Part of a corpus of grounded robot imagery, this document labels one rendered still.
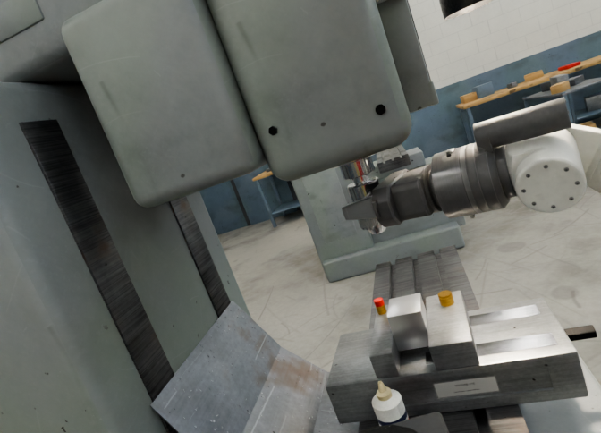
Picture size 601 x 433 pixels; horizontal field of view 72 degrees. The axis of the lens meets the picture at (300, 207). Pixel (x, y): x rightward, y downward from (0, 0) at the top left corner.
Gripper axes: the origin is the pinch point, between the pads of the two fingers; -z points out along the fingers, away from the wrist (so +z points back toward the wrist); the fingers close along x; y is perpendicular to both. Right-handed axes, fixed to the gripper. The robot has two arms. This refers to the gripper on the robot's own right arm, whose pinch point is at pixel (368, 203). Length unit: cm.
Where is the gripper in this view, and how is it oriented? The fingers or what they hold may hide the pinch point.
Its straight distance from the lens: 62.0
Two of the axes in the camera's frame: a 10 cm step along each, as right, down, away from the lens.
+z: 8.0, -2.0, -5.6
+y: 3.5, 9.2, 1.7
